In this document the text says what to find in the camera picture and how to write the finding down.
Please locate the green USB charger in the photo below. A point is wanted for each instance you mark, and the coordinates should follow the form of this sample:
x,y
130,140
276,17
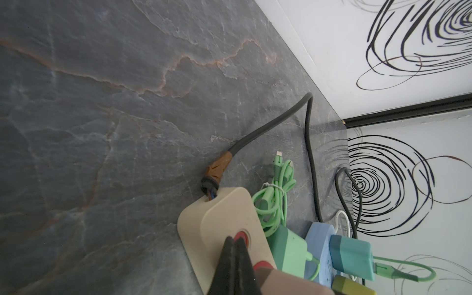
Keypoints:
x,y
289,251

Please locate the yellow USB charger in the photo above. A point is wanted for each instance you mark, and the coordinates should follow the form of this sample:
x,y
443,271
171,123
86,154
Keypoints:
x,y
349,287

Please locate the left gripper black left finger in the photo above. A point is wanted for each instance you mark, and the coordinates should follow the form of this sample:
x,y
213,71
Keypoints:
x,y
223,282

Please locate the blue power strip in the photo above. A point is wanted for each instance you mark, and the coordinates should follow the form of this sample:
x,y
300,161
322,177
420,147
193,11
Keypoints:
x,y
318,238

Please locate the dark teal USB charger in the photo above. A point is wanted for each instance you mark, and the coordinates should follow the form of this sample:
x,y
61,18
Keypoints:
x,y
352,256

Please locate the beige power strip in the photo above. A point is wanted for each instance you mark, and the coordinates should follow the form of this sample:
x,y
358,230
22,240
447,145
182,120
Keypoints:
x,y
204,226

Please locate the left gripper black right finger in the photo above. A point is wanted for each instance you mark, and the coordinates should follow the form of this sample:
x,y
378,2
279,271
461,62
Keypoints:
x,y
245,281

